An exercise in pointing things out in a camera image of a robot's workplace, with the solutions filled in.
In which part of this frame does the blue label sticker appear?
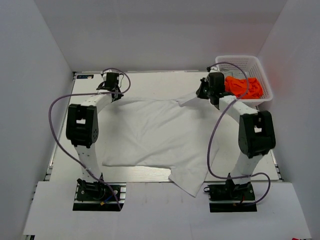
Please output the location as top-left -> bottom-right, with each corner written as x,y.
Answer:
76,74 -> 94,79

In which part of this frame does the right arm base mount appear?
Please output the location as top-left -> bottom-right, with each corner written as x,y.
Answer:
203,179 -> 257,213

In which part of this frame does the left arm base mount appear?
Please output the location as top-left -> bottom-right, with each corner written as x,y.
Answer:
72,178 -> 126,212

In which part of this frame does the grey cloth in basket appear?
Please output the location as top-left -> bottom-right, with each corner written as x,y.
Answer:
224,69 -> 246,80

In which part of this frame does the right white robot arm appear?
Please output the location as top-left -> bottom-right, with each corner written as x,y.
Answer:
196,72 -> 276,200

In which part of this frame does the white plastic basket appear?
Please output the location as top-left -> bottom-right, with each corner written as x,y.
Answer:
215,55 -> 273,107

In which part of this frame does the white t shirt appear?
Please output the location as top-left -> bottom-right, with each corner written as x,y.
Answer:
97,93 -> 219,197

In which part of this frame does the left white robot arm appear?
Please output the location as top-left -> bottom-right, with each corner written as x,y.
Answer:
66,71 -> 124,182

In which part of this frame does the orange t shirt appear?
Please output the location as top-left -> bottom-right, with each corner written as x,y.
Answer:
224,76 -> 264,100

